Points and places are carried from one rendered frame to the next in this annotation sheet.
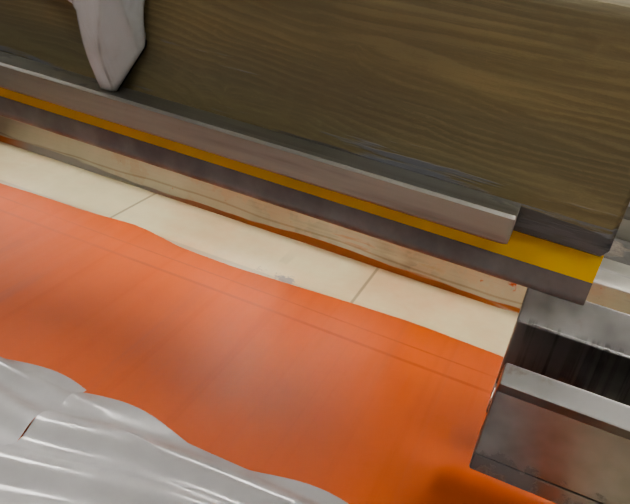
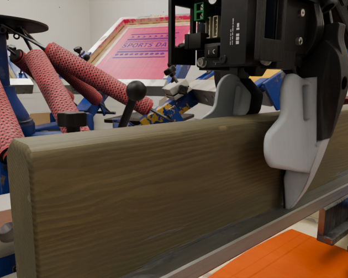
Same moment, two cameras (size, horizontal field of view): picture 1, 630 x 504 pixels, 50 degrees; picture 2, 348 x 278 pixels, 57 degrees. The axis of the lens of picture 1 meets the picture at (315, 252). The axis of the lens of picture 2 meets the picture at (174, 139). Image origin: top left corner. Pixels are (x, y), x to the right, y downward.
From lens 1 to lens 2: 0.38 m
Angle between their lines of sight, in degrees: 59
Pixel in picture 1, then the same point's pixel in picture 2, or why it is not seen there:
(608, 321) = not seen: hidden behind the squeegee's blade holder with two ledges
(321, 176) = (347, 190)
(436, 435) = (322, 267)
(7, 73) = (259, 234)
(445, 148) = not seen: outside the picture
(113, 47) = (305, 183)
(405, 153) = (343, 170)
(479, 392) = (294, 250)
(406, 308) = not seen: hidden behind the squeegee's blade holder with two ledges
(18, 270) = not seen: outside the picture
